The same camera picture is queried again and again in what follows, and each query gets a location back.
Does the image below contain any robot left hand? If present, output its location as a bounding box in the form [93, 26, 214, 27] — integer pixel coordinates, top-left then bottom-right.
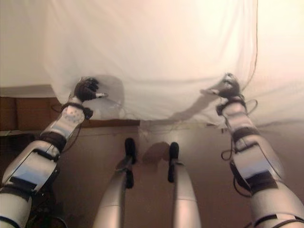
[73, 76, 109, 103]

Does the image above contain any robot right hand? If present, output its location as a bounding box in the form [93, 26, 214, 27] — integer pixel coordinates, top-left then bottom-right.
[215, 73, 241, 98]

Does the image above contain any white bed sheet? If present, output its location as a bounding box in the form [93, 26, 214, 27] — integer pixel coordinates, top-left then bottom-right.
[35, 0, 304, 133]

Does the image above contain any white mattress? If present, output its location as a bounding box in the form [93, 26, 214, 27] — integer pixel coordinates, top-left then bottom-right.
[0, 0, 57, 89]

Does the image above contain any silver robot left leg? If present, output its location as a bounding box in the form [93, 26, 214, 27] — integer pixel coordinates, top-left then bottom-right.
[92, 138, 137, 228]

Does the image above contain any silver robot leg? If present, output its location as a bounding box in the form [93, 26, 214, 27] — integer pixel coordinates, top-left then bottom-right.
[167, 142, 202, 228]
[92, 138, 137, 228]

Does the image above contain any silver robot right leg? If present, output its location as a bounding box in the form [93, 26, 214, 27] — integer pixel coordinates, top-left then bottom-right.
[167, 142, 202, 228]

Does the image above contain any wooden bed frame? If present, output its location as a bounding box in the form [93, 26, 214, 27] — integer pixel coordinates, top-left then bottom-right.
[0, 85, 141, 132]

